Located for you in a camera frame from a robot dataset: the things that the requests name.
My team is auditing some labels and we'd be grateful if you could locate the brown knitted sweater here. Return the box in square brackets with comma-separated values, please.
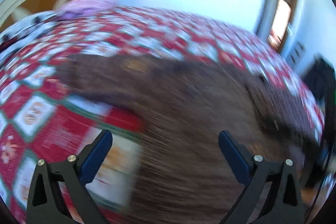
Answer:
[56, 54, 319, 223]

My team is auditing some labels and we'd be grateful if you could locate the red patchwork bedspread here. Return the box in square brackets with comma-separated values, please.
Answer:
[1, 6, 324, 223]

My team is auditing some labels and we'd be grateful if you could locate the pink pillow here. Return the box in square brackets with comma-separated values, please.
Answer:
[56, 0, 118, 20]

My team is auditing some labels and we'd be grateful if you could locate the wooden chair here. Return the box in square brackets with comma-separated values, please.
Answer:
[287, 41, 305, 67]

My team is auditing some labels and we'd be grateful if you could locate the white patterned pillow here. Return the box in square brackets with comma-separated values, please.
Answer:
[1, 11, 60, 53]

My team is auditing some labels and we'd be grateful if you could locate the open wooden door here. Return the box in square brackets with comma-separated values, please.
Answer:
[255, 0, 298, 53]

